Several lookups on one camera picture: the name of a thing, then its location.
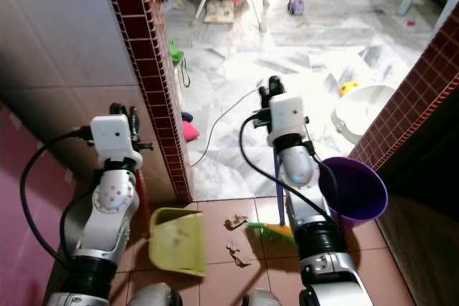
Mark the yellow toy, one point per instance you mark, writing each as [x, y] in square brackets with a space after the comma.
[348, 88]

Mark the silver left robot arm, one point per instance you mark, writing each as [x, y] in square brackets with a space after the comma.
[111, 202]

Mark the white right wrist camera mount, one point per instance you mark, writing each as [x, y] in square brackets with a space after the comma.
[288, 116]

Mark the small crumpled paper scrap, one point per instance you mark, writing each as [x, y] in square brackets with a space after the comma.
[235, 222]

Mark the white plastic basin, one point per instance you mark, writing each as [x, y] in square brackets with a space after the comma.
[366, 109]

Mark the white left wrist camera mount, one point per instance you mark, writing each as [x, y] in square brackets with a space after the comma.
[111, 137]

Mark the purple plastic bucket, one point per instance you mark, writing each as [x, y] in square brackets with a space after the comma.
[355, 191]

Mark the grey right robot leg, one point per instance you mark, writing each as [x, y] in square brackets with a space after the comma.
[260, 298]

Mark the green hanging item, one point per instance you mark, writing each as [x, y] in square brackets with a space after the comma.
[176, 55]

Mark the yellow-green dustpan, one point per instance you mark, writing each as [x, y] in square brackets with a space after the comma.
[178, 241]

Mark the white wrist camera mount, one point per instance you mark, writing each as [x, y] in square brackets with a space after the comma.
[288, 116]
[111, 137]

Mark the flat beige box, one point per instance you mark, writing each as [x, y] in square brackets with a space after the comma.
[219, 11]

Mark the small red floor item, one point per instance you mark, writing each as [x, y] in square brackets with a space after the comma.
[410, 23]

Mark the grey robot leg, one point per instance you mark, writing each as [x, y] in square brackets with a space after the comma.
[154, 295]
[260, 298]

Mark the small purple bag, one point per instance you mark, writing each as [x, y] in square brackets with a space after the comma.
[295, 5]

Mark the long crumpled paper scrap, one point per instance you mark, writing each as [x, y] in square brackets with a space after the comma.
[239, 254]

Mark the grey left robot leg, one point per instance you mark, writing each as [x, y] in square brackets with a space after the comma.
[154, 295]

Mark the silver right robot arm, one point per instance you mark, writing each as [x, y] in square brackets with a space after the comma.
[301, 170]

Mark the pink object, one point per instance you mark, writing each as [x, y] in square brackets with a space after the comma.
[190, 131]

